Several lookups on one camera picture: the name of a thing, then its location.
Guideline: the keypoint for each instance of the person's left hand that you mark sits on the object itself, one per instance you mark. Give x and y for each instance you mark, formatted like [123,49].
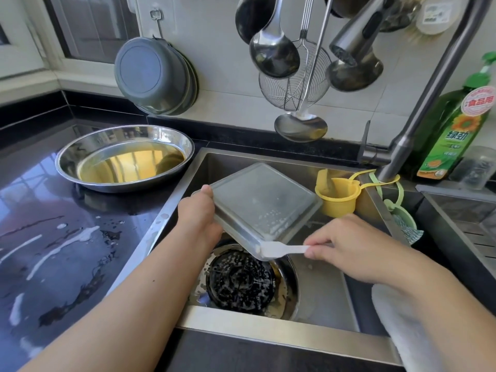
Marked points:
[200,220]

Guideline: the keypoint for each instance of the person's right hand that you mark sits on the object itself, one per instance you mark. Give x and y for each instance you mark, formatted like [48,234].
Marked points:
[353,248]

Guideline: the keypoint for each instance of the rectangular steel tray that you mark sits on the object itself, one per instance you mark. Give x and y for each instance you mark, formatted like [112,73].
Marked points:
[263,201]

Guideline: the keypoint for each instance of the black round steamer rack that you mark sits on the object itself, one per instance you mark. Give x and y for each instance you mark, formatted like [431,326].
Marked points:
[240,282]

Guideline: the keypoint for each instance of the round steel pan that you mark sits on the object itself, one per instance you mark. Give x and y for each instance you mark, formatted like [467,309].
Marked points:
[291,290]

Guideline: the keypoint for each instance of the white cleaning brush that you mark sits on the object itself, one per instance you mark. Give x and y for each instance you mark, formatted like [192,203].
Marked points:
[271,248]

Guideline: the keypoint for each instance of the person's left forearm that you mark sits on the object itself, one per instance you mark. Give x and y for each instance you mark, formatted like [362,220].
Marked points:
[116,313]

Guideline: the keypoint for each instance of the person's right forearm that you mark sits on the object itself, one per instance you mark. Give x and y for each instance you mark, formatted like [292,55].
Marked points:
[442,313]

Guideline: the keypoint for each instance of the stainless steel sink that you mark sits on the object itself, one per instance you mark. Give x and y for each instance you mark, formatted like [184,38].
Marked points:
[333,290]

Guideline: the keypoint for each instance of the yellow hanging sink cup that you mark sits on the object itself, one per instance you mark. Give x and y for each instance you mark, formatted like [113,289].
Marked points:
[337,199]

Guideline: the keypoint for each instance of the green hanging sponge holder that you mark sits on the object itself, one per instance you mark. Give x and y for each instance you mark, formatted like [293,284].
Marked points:
[404,220]

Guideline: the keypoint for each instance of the round steel basin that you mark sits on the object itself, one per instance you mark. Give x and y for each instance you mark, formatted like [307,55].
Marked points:
[128,158]

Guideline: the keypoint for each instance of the white dish rag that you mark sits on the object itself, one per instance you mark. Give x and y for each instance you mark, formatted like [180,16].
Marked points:
[403,329]

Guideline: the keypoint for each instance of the dark green hanging basin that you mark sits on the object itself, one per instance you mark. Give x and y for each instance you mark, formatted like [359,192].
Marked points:
[192,79]

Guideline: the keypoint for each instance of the clear plastic cup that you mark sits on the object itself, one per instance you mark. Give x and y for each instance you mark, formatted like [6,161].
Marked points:
[477,168]

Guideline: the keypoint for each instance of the green dish soap bottle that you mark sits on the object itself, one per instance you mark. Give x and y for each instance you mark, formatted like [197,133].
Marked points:
[457,135]

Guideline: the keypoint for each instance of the grey hanging basin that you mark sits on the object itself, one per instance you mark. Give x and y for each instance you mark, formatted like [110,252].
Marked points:
[151,73]

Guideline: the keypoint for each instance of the steel gooseneck faucet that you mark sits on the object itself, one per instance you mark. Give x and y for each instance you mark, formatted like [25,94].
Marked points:
[434,89]

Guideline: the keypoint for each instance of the steel soup ladle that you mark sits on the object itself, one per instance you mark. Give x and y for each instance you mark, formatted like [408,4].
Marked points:
[275,56]

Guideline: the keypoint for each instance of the hanging steel ladles and skimmer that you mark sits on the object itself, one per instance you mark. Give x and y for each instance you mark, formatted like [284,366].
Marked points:
[252,15]

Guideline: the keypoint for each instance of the white dish brush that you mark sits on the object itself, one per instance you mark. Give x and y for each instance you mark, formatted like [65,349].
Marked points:
[435,17]

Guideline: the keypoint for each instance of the steel wall hook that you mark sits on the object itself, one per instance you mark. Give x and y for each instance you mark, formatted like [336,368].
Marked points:
[157,21]

